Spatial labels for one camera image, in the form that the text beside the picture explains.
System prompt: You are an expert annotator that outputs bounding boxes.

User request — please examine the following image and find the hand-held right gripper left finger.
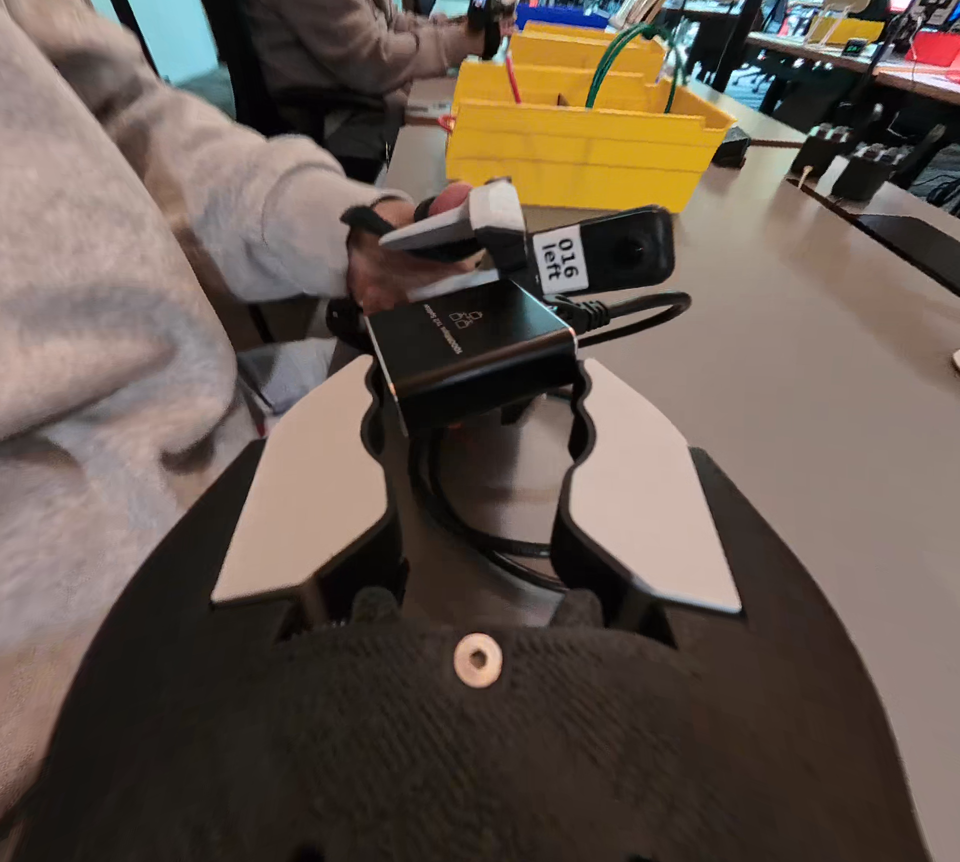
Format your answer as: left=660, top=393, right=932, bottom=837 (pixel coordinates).
left=210, top=354, right=412, bottom=625

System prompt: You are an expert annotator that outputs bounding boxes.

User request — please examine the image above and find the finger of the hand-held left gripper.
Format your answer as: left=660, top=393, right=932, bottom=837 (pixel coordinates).
left=405, top=266, right=506, bottom=304
left=378, top=177, right=528, bottom=256

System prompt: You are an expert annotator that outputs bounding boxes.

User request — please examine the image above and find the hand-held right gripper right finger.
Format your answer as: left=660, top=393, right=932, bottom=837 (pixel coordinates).
left=549, top=358, right=744, bottom=628

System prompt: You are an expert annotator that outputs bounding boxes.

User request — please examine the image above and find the black network splitter box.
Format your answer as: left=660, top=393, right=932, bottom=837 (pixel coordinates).
left=363, top=279, right=579, bottom=437

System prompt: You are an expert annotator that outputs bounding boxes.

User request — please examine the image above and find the black network cable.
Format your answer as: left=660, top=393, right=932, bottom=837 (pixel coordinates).
left=326, top=291, right=693, bottom=589

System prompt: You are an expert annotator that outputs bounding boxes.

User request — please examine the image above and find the yellow storage bin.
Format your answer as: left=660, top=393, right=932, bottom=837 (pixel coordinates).
left=508, top=18, right=669, bottom=79
left=445, top=56, right=738, bottom=215

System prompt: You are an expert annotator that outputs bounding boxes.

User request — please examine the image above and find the green network cable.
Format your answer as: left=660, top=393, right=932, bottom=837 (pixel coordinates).
left=585, top=22, right=687, bottom=115

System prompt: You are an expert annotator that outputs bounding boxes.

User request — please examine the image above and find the person's left forearm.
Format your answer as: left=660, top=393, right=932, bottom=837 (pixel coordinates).
left=142, top=78, right=414, bottom=304

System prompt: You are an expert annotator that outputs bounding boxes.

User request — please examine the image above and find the black flat desk panel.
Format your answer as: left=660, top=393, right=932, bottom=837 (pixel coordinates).
left=855, top=212, right=960, bottom=295

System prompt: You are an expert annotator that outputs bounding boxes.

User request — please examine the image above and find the person's left hand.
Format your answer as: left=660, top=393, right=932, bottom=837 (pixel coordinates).
left=346, top=183, right=474, bottom=317

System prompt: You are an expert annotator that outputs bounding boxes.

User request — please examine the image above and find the black power adapter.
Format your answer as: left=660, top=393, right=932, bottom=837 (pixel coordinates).
left=711, top=126, right=753, bottom=168

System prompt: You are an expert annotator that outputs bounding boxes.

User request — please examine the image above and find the blue storage bin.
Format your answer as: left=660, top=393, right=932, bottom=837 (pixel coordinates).
left=516, top=2, right=610, bottom=31

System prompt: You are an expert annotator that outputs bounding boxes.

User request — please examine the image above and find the black battery charger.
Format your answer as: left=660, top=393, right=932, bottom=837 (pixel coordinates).
left=831, top=142, right=910, bottom=203
left=787, top=122, right=854, bottom=182

